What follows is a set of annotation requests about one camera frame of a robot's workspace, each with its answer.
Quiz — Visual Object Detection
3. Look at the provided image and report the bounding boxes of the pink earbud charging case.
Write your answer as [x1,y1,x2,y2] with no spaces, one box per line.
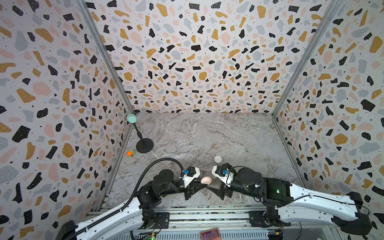
[201,177,212,185]

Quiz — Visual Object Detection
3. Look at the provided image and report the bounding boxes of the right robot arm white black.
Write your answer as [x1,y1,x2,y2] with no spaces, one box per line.
[210,164,372,236]

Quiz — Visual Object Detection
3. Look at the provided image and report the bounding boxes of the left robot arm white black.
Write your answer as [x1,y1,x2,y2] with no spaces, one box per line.
[56,167,212,240]

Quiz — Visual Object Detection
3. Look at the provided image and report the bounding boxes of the white earbud charging case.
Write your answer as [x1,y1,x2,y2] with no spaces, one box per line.
[214,156,223,164]

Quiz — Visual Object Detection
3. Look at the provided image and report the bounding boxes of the pink circuit board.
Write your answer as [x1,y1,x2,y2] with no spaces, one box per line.
[200,228,221,240]

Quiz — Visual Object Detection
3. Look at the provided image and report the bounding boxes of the green microphone on black stand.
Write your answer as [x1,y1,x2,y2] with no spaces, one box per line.
[127,114,154,154]

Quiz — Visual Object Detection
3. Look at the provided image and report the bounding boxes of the small orange green toy car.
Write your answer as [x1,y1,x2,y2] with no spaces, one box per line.
[127,151,136,157]

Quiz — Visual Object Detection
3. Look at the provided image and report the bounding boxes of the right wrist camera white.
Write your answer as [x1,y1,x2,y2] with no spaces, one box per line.
[212,163,236,187]

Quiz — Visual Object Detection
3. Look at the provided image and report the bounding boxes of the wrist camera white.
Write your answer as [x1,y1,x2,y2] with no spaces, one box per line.
[212,163,236,187]
[181,166,200,188]

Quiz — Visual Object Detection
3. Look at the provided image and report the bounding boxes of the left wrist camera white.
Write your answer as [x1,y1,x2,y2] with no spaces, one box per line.
[181,166,200,188]

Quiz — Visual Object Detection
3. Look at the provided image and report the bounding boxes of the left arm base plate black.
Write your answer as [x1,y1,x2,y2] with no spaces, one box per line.
[138,212,170,230]

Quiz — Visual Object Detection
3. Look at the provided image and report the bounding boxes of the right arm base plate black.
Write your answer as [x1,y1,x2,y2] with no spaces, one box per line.
[249,210,291,228]

